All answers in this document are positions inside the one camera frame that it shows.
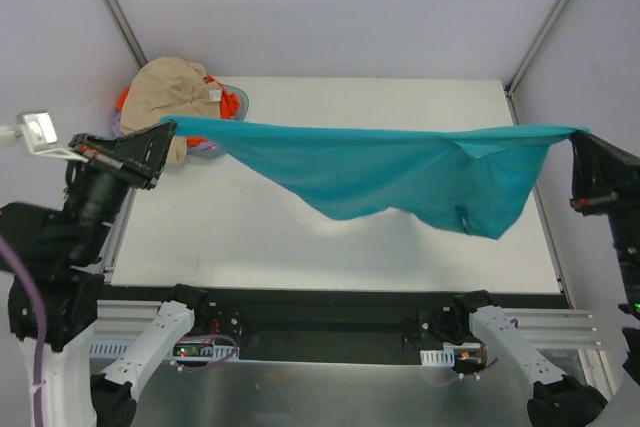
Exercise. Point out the beige t-shirt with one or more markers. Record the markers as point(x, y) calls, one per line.
point(169, 86)

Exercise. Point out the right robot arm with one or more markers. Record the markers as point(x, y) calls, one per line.
point(557, 398)

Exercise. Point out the lavender t-shirt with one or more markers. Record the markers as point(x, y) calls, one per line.
point(205, 149)

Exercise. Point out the orange t-shirt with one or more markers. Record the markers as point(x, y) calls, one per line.
point(230, 107)

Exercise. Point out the teal t-shirt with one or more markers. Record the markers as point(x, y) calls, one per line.
point(471, 182)

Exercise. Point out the corner aluminium post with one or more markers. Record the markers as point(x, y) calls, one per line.
point(126, 31)
point(543, 34)

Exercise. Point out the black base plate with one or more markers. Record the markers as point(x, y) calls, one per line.
point(332, 327)

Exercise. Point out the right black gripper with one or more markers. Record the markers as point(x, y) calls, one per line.
point(605, 202)

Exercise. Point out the right slotted cable duct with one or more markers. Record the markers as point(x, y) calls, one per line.
point(438, 358)

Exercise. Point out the left corner aluminium post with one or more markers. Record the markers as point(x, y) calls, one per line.
point(126, 31)

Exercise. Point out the right corner aluminium post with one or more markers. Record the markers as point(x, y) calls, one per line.
point(543, 34)

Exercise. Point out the blue-grey plastic basket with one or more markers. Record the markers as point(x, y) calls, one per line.
point(244, 101)

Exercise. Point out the slotted cable duct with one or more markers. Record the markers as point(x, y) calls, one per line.
point(438, 358)
point(189, 352)

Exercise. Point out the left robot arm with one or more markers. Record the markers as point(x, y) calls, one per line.
point(53, 301)

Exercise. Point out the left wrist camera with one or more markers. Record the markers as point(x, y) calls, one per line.
point(36, 131)

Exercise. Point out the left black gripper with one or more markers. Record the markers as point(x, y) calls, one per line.
point(114, 163)

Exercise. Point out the left slotted cable duct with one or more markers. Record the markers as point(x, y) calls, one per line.
point(189, 352)

